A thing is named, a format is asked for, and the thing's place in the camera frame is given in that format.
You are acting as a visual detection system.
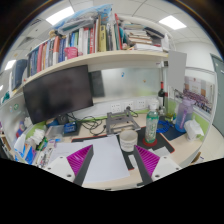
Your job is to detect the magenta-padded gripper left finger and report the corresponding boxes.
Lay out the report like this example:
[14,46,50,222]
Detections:
[44,144,95,187]

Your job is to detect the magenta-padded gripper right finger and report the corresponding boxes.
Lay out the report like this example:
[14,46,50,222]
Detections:
[133,144,183,186]

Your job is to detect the green-label tea bottle white cap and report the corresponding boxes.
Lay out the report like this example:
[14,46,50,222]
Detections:
[143,103,160,145]

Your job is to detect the purple translucent water bottle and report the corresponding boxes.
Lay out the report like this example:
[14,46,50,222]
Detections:
[174,99,195,134]

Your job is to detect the black desk mat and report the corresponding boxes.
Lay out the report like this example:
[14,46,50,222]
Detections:
[70,124,176,172]

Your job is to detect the flat round red coaster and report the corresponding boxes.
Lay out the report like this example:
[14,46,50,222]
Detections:
[142,136,159,149]

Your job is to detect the clear plastic box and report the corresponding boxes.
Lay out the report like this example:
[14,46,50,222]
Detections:
[44,124,66,141]

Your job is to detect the blue tissue box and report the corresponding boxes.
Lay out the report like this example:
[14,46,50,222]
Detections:
[13,133,38,166]

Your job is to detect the white napkin stack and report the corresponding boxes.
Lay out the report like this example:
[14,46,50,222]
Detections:
[28,128,46,146]

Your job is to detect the small blue box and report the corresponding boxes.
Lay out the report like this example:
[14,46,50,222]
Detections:
[63,121,80,136]

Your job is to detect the white patterned cup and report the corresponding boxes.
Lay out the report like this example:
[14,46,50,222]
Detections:
[119,129,139,153]

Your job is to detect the white crumpled tissue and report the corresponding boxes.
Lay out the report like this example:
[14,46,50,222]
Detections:
[184,119,205,141]

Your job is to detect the grey metal laptop stand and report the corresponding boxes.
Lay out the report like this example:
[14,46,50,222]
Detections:
[105,107,142,136]

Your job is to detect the black computer monitor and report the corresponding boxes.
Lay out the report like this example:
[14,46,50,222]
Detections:
[22,64,95,125]

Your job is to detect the dark wine bottle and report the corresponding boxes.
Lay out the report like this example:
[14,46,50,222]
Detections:
[158,81,167,108]

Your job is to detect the group photo poster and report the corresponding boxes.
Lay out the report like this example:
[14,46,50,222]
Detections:
[183,75,215,115]

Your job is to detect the grey door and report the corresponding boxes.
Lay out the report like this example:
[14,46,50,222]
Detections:
[209,53,224,138]

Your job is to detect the dark blue bag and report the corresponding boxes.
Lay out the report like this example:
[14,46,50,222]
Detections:
[11,59,29,91]

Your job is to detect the ceiling lights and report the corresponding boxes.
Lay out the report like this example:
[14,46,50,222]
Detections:
[4,5,187,71]

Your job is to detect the coiled blue cable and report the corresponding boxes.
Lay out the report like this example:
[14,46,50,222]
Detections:
[156,119,176,135]

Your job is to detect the black cables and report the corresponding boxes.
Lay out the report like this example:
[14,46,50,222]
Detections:
[68,113,108,136]

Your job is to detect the wall shelf with books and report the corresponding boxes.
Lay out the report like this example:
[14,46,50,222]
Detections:
[9,4,171,98]

